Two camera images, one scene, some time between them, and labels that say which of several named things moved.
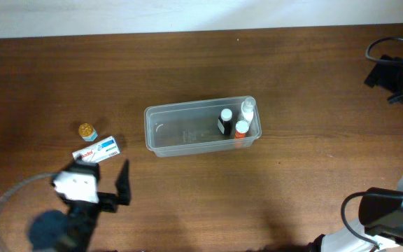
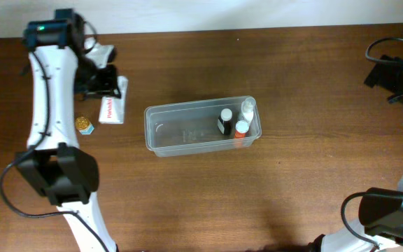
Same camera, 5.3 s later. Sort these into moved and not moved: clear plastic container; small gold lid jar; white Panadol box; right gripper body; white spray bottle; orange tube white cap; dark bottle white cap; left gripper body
Moved: small gold lid jar; white Panadol box; left gripper body
Not moved: clear plastic container; orange tube white cap; dark bottle white cap; white spray bottle; right gripper body
